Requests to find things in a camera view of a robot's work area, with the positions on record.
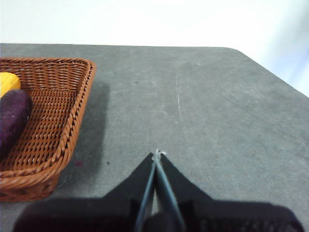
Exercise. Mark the yellow corn cob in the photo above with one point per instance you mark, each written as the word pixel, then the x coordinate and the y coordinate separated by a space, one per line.
pixel 8 83

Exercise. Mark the purple eggplant with green stem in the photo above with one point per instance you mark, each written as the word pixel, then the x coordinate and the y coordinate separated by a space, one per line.
pixel 12 118

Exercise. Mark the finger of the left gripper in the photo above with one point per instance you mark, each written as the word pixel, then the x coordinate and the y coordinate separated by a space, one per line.
pixel 96 215
pixel 229 217

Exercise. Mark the brown wicker basket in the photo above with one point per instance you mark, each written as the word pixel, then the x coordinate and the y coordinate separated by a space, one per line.
pixel 55 116

